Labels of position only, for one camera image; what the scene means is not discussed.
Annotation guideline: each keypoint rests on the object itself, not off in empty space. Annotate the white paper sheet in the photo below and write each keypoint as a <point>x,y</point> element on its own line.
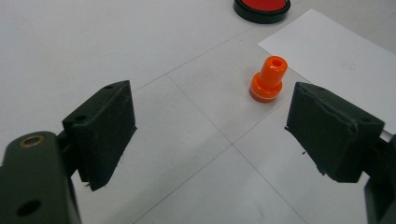
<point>336,65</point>

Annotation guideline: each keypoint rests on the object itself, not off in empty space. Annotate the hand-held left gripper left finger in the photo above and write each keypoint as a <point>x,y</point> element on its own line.
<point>102,133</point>

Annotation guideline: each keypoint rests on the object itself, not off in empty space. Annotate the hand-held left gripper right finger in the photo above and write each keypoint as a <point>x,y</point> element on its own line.
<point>333,137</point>

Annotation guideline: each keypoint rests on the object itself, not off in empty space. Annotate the orange stamp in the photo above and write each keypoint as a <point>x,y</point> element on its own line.
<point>267,82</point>

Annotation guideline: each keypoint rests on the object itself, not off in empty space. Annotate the red ink pad black case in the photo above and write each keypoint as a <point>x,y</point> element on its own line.
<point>261,14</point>

